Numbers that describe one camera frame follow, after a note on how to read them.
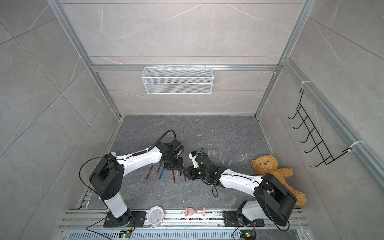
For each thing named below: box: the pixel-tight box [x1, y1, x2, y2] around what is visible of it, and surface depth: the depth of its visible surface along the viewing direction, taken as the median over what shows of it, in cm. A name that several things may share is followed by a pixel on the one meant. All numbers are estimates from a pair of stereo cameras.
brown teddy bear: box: [251, 155, 307, 206], surface depth 85 cm
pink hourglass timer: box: [185, 207, 206, 217], surface depth 75 cm
